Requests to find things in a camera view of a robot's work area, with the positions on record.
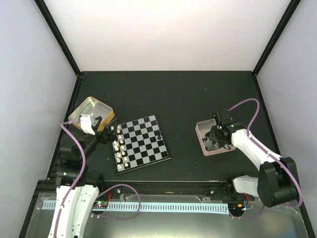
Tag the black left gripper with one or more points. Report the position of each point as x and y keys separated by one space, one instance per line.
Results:
x=111 y=135

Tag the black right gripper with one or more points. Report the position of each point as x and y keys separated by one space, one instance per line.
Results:
x=212 y=136

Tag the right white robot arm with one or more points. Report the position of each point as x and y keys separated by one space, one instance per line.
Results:
x=277 y=181

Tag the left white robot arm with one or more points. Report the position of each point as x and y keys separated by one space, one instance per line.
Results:
x=76 y=190

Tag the white chess piece row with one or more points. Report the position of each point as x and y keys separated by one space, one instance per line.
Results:
x=120 y=151

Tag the pink tray of black pieces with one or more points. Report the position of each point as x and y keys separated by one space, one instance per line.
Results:
x=208 y=147

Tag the gold metal tin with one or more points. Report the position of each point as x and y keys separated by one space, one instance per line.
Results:
x=103 y=113

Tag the black and silver chessboard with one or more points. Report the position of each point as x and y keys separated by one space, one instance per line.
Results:
x=143 y=147

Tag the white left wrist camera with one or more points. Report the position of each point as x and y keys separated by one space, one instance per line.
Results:
x=86 y=123

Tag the light blue cable duct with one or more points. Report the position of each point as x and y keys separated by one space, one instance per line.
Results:
x=160 y=207

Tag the left black corner frame post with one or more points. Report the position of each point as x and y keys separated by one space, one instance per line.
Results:
x=44 y=10

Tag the black corner frame post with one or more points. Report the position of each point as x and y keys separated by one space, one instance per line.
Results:
x=44 y=10
x=283 y=22

